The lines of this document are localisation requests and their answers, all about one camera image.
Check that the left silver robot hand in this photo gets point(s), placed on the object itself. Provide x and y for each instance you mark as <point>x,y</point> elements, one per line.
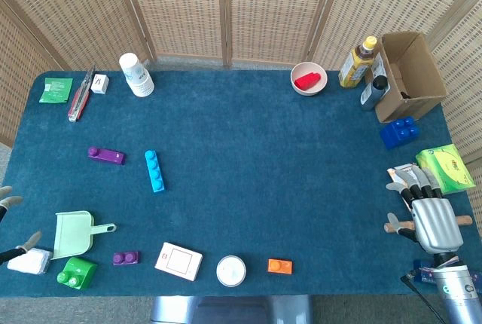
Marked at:
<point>15,200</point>

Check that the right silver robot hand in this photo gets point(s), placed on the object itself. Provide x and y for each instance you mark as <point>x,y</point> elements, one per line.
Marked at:
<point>437,222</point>

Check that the long purple toy brick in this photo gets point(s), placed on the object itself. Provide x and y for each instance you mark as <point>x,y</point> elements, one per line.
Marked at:
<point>107,156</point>

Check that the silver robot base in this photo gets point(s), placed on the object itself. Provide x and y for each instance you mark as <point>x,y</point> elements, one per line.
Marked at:
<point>229,310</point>

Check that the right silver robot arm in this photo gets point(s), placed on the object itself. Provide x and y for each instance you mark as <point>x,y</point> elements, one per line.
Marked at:
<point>457,294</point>

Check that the blue toy brick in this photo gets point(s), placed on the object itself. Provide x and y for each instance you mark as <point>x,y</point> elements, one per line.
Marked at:
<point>399,133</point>

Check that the green toy brick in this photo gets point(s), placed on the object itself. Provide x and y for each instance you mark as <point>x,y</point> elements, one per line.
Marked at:
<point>81,271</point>

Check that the small purple toy brick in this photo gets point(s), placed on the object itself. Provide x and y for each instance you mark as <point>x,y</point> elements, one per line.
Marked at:
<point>126,258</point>

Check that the cyan toy brick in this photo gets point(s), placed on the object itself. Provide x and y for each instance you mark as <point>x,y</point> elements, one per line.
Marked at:
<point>154,171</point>

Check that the orange toy brick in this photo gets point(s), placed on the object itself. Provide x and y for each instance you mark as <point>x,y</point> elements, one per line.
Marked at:
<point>280,266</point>

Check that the red block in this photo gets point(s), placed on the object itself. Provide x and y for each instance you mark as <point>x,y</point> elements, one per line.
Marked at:
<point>307,81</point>

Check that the wooden stick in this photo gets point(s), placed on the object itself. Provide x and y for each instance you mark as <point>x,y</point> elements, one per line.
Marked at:
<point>465,220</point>

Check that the dark blue packet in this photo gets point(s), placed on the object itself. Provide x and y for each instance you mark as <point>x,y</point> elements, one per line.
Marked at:
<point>423,273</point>

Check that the green tissue pack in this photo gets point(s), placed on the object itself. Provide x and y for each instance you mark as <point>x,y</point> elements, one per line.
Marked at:
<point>450,167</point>

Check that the printed snack carton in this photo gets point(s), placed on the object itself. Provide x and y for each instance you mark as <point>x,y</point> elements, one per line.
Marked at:
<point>394,177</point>

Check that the white tissue pack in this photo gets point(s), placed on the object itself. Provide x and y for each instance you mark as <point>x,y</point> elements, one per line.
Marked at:
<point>28,263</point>

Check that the mint green dustpan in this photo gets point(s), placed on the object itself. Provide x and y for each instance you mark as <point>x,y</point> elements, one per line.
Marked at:
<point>73,235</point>

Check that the green foil packet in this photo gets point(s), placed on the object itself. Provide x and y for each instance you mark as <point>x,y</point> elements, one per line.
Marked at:
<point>55,89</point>

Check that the red utility knife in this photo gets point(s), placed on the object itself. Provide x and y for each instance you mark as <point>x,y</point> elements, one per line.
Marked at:
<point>80,99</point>

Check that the dark grey bottle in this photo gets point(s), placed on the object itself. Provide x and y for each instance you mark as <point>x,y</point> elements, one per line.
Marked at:
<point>371,96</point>

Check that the small white box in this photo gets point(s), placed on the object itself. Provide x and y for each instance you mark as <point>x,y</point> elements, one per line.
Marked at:
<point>99,84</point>

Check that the brown cardboard box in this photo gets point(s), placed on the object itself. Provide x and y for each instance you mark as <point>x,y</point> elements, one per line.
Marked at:
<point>418,75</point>

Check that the yellow tea bottle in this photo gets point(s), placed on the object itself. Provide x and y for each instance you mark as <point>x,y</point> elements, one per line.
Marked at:
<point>354,69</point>

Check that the white paper cup stack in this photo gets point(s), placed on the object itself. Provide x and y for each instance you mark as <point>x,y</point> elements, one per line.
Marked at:
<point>138,77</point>

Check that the white box with red print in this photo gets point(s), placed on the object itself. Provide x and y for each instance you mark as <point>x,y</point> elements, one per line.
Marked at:
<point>179,261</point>

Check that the blue felt table cover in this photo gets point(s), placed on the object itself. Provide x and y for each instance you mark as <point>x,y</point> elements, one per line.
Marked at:
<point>244,169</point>

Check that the beige bowl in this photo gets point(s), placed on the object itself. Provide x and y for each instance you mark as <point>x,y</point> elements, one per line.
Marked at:
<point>301,69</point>

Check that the white round jar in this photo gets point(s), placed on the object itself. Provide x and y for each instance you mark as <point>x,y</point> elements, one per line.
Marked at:
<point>230,271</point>

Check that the bamboo folding screen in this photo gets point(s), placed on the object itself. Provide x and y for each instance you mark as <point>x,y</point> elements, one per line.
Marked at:
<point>188,7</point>

